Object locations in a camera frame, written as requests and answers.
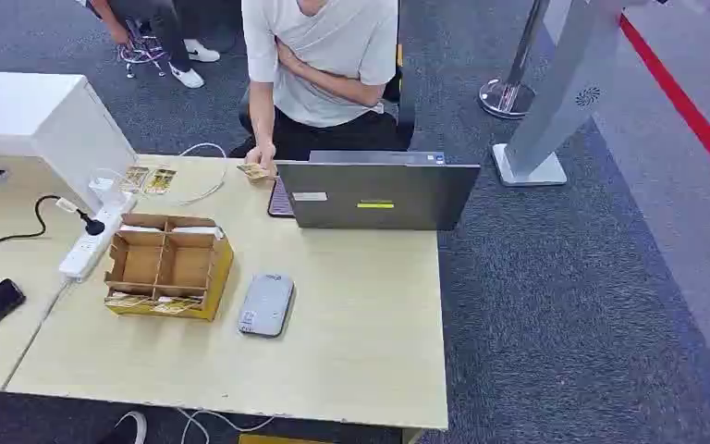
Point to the chrome stanchion post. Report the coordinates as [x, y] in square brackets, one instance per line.
[508, 95]

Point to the black chair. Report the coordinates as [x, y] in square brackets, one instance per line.
[405, 92]

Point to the grey flat card reader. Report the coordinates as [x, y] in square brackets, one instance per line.
[265, 305]

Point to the white power strip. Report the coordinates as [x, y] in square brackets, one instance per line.
[91, 242]

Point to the wooden card box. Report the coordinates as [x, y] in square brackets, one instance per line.
[168, 266]

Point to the chrome stool base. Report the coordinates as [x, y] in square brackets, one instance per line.
[142, 50]

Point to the clear plastic wrapper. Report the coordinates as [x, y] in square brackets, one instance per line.
[105, 187]

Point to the white cabinet box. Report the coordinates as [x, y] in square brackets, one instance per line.
[42, 132]

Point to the stack of white cards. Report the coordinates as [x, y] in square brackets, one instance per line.
[174, 231]

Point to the printed yellow card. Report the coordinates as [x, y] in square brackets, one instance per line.
[161, 181]
[134, 179]
[251, 171]

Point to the person in white shirt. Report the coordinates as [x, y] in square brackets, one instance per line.
[330, 55]

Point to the yellow box edge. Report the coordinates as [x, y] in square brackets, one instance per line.
[281, 440]

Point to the person in dark clothes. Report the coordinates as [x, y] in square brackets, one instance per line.
[159, 30]

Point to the stack of printed cards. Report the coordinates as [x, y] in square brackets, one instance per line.
[153, 303]

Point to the person's right hand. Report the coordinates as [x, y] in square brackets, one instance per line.
[261, 154]

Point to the grey kiosk stand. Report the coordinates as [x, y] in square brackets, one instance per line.
[551, 104]

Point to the dark grey laptop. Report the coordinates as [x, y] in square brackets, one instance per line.
[385, 196]

